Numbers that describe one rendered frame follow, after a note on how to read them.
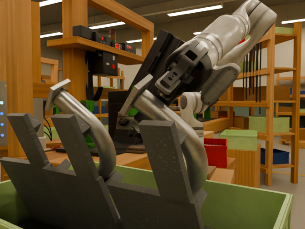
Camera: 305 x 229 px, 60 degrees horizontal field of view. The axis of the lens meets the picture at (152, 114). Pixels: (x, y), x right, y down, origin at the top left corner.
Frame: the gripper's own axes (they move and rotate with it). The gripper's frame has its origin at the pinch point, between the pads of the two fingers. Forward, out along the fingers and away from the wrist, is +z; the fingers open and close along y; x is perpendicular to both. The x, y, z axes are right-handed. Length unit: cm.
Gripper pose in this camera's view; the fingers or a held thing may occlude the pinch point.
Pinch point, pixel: (153, 103)
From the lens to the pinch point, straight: 35.9
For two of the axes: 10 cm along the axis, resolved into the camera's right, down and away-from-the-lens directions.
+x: 7.7, 6.3, -0.7
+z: -4.7, 4.9, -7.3
